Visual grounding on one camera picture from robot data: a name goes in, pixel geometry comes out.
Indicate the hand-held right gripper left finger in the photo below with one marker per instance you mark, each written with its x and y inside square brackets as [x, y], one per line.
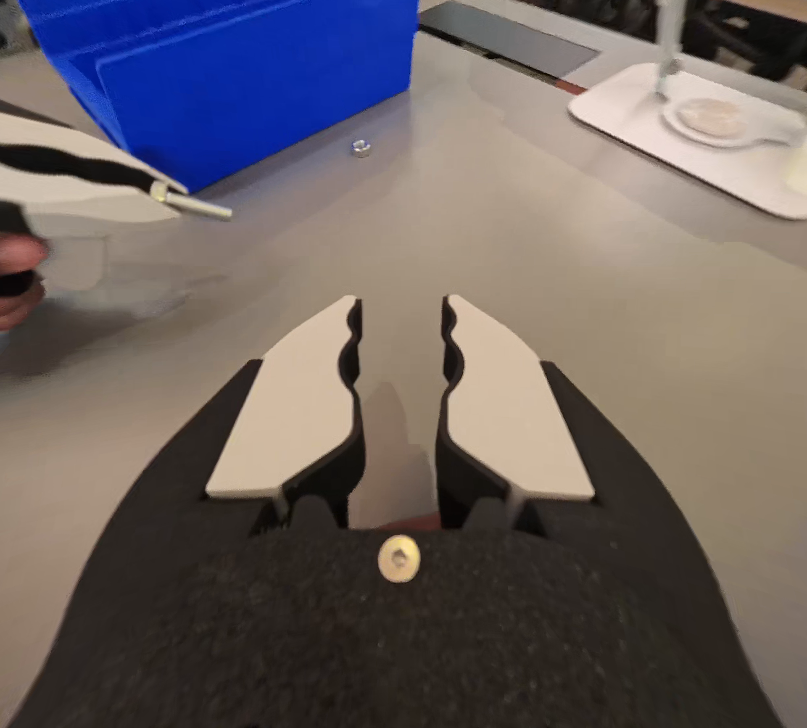
[284, 419]

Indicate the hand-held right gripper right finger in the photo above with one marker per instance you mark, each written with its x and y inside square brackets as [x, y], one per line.
[517, 419]

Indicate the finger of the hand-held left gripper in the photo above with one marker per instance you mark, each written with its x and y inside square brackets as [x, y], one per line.
[94, 201]
[50, 132]

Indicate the silver hex bolt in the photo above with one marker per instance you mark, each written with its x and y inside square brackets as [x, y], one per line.
[202, 209]

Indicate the blue divided plastic bin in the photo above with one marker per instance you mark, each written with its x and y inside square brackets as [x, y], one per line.
[252, 97]

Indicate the silver hex nut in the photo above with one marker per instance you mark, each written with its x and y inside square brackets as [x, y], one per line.
[354, 146]

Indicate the person's left hand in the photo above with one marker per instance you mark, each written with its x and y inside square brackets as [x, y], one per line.
[22, 252]

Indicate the instruction board on white stand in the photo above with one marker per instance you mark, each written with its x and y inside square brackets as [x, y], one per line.
[630, 110]

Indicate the black desk mat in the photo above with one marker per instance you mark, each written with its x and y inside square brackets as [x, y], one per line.
[504, 34]

